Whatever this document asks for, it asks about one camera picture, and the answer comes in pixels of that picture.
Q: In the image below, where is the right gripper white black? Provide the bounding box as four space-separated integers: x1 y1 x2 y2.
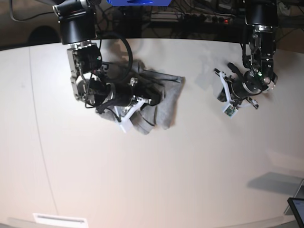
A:
96 77 162 133

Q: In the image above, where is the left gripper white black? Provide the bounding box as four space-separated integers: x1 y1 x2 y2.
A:
214 62 261 118

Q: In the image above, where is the grey T-shirt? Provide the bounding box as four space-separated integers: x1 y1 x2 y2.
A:
90 60 185 135

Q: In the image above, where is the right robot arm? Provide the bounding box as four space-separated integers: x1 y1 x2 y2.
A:
52 0 161 133

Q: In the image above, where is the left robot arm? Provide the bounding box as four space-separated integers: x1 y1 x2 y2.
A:
214 0 278 118

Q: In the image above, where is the tablet with stand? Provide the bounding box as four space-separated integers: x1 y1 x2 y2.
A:
284 179 304 228

